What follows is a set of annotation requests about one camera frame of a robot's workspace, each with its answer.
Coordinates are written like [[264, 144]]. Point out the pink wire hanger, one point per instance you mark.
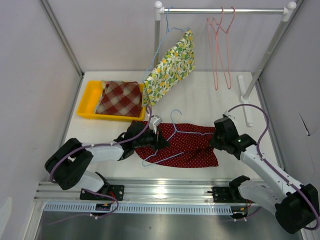
[[227, 73], [213, 47]]

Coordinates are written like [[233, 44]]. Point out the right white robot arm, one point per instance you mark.
[[294, 205]]

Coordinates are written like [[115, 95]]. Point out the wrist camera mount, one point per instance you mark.
[[155, 120], [228, 115]]

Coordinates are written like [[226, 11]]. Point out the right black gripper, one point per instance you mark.
[[214, 144]]

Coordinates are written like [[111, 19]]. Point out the yellow plastic tray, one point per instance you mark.
[[89, 102]]

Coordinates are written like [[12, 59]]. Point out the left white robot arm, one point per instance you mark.
[[67, 167]]

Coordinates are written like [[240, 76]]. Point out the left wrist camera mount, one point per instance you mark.
[[155, 120]]

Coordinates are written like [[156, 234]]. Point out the red checkered cloth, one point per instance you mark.
[[119, 98]]

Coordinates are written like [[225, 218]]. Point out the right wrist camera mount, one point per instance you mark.
[[228, 115]]

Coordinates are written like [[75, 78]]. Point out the red polka dot cloth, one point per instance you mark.
[[190, 147]]

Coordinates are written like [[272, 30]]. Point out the lemon print skirt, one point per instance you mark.
[[177, 63]]

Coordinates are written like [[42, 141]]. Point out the pink wire hanger right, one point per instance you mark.
[[227, 73]]

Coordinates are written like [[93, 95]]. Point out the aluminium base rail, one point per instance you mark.
[[165, 197]]

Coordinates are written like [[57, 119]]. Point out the pink wire hanger left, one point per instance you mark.
[[213, 47]]

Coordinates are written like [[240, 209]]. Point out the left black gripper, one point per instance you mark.
[[158, 141]]

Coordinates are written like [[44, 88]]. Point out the blue wire hanger front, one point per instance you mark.
[[160, 47]]

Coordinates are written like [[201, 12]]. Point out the silver clothes rack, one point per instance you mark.
[[245, 91]]

